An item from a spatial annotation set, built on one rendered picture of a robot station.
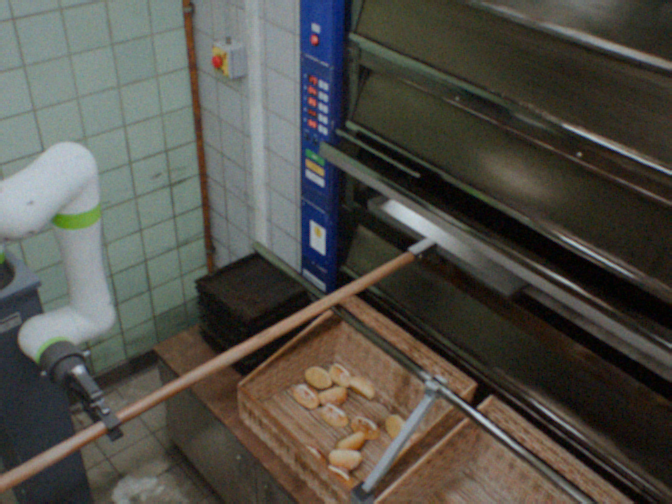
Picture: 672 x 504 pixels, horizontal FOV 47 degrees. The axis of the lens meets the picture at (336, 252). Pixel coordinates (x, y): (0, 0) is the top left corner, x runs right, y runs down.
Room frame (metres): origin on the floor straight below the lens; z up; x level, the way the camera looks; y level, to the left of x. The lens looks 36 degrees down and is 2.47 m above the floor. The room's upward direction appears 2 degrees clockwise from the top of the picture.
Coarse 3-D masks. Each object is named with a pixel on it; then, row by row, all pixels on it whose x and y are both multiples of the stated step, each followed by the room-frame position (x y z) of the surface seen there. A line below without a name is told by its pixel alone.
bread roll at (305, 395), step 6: (300, 390) 1.73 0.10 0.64; (306, 390) 1.73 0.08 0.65; (312, 390) 1.73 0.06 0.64; (300, 396) 1.72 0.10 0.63; (306, 396) 1.71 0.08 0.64; (312, 396) 1.71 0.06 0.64; (300, 402) 1.71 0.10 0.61; (306, 402) 1.70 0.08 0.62; (312, 402) 1.70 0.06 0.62; (318, 402) 1.71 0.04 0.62; (312, 408) 1.69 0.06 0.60
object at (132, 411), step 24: (360, 288) 1.58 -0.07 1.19; (312, 312) 1.47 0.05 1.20; (264, 336) 1.38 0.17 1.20; (216, 360) 1.29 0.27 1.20; (168, 384) 1.22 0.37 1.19; (192, 384) 1.23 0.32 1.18; (144, 408) 1.15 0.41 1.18; (96, 432) 1.08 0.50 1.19; (48, 456) 1.01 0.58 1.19; (0, 480) 0.95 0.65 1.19
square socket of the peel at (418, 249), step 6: (426, 240) 1.78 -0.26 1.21; (432, 240) 1.78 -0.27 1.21; (414, 246) 1.75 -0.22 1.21; (420, 246) 1.75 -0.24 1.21; (426, 246) 1.75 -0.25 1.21; (432, 246) 1.76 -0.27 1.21; (414, 252) 1.72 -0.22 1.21; (420, 252) 1.73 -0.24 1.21; (426, 252) 1.75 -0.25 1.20; (432, 252) 1.76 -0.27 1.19; (420, 258) 1.73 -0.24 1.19
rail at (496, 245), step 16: (320, 144) 1.93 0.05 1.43; (352, 160) 1.83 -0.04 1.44; (384, 176) 1.75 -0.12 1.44; (400, 192) 1.69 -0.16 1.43; (432, 208) 1.61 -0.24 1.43; (464, 224) 1.53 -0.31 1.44; (480, 240) 1.49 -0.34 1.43; (496, 240) 1.47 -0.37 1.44; (512, 256) 1.42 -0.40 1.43; (544, 272) 1.35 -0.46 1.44; (560, 288) 1.32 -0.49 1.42; (576, 288) 1.30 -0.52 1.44; (592, 304) 1.26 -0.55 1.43; (608, 304) 1.25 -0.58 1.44; (624, 320) 1.20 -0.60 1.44; (640, 336) 1.17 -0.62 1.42; (656, 336) 1.15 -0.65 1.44
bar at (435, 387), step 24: (288, 264) 1.70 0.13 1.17; (312, 288) 1.60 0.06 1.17; (336, 312) 1.52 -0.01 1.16; (408, 360) 1.34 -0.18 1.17; (432, 384) 1.26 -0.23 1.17; (456, 408) 1.20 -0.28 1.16; (408, 432) 1.20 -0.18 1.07; (504, 432) 1.12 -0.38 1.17; (384, 456) 1.18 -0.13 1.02; (528, 456) 1.06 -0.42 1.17; (552, 480) 1.01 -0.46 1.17
